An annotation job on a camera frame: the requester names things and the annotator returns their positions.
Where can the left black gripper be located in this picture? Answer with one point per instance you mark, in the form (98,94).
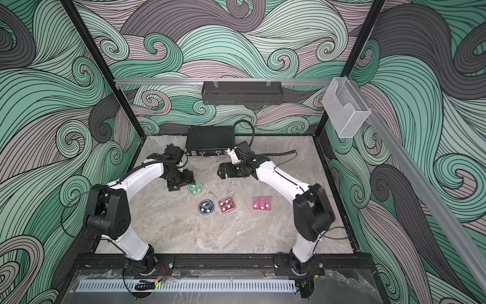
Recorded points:
(189,179)

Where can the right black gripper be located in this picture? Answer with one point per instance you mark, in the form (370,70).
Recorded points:
(230,166)

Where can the round green pillbox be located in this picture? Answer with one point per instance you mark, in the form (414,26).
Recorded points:
(195,188)

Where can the dark pink square pillbox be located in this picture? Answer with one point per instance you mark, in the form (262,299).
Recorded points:
(226,205)

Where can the round dark blue pillbox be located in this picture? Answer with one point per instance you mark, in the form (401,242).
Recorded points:
(206,207)

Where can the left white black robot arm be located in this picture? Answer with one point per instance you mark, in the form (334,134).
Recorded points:
(107,212)

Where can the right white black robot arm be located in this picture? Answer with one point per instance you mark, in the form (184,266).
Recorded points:
(311,208)

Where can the black hard carrying case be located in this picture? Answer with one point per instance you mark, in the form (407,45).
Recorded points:
(209,141)

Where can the light pink square pillbox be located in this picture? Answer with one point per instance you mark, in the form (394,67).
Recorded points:
(262,203)

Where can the black perforated wall tray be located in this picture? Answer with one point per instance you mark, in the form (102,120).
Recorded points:
(242,93)

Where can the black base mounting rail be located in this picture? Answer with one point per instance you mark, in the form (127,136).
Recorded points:
(280,264)

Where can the aluminium wall rail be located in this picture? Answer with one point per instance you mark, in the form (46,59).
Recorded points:
(173,81)

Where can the clear plastic wall bin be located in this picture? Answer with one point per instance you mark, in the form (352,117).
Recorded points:
(346,107)

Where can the white slotted cable duct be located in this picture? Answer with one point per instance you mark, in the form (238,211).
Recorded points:
(188,285)

